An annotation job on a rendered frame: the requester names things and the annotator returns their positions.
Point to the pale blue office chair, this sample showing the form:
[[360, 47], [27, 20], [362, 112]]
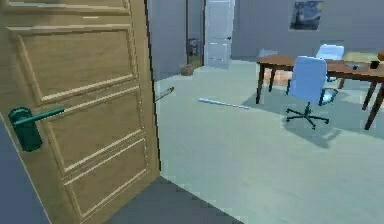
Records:
[[330, 52], [308, 80]]

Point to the brown wooden room door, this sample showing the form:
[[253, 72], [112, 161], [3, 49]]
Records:
[[83, 100]]

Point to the small black mug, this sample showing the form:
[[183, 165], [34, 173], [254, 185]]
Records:
[[375, 64]]

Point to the small brown box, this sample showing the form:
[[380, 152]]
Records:
[[187, 70]]

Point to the blue framed wall picture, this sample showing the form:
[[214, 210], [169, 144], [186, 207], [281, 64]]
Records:
[[306, 14]]

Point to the brown wooden table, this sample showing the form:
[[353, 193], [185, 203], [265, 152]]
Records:
[[280, 62]]

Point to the pale baseball bat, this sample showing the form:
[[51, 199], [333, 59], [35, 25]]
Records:
[[222, 103]]

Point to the white room door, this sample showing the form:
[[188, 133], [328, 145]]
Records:
[[218, 30]]

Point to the orange round ball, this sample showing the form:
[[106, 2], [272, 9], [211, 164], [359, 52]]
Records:
[[381, 55]]

